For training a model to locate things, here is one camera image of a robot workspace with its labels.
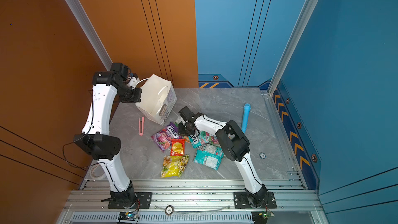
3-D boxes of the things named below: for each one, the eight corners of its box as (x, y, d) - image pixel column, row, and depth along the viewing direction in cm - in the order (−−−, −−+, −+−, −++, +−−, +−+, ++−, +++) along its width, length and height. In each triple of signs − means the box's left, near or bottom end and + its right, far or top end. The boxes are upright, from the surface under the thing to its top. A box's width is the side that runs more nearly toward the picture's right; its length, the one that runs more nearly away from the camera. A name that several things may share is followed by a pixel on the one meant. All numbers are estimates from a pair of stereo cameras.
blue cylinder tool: (240, 132, 100) (241, 129, 96) (244, 106, 114) (245, 102, 110) (246, 134, 99) (248, 130, 96) (249, 107, 113) (250, 103, 110)
